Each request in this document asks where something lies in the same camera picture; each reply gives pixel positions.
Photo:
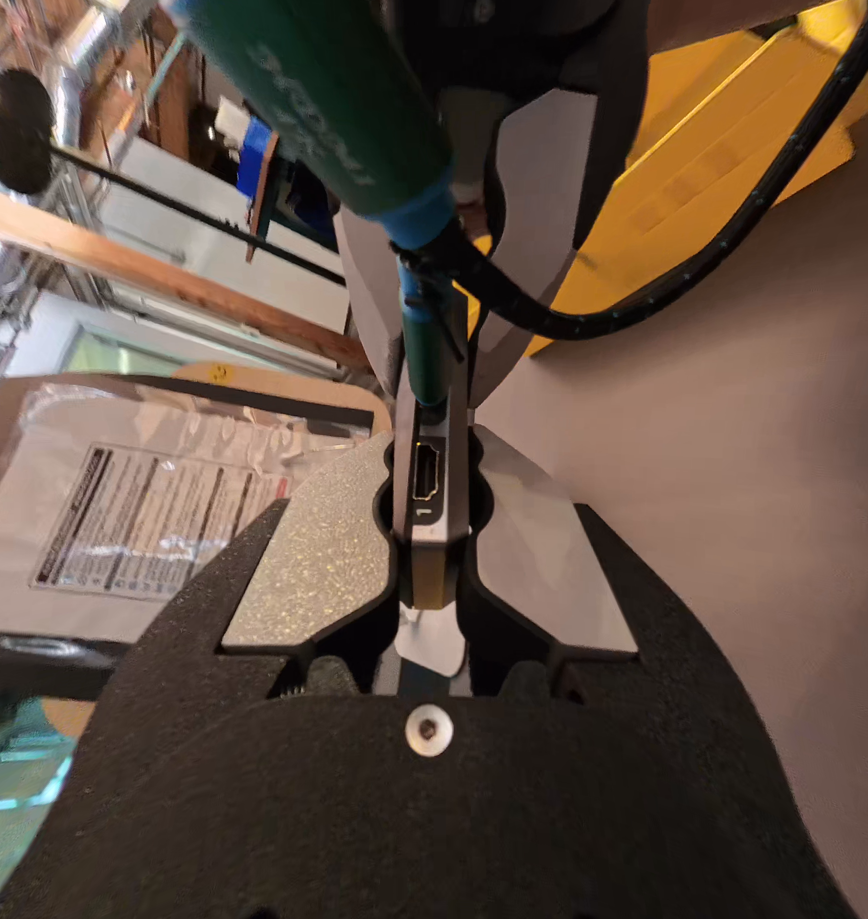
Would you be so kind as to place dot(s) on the wooden beam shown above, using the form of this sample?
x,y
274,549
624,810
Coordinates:
x,y
154,276

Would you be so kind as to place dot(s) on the glass partition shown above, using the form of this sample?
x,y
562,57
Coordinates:
x,y
10,790

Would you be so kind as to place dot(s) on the white sign stand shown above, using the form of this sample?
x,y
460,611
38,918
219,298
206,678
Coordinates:
x,y
430,639

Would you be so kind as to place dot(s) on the yellow smiley sticker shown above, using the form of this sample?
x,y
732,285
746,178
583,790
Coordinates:
x,y
220,372

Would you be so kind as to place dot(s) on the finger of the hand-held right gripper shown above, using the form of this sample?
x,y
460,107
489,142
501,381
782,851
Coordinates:
x,y
373,309
538,215

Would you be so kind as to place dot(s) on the black round disc on rod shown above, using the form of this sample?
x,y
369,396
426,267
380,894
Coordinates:
x,y
18,129

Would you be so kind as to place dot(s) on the instruction sheet in clear sleeve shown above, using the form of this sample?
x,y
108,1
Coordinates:
x,y
140,502

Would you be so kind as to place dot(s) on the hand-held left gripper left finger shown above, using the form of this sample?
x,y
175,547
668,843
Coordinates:
x,y
312,553

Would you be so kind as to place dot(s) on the rounded wooden board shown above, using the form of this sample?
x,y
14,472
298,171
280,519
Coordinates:
x,y
312,388

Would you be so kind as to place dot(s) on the blue box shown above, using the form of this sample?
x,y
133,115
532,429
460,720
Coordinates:
x,y
258,158

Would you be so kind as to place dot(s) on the dark multiport hub adapter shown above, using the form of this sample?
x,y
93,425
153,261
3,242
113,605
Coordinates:
x,y
434,553

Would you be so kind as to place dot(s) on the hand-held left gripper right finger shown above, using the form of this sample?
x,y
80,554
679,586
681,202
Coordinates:
x,y
549,574

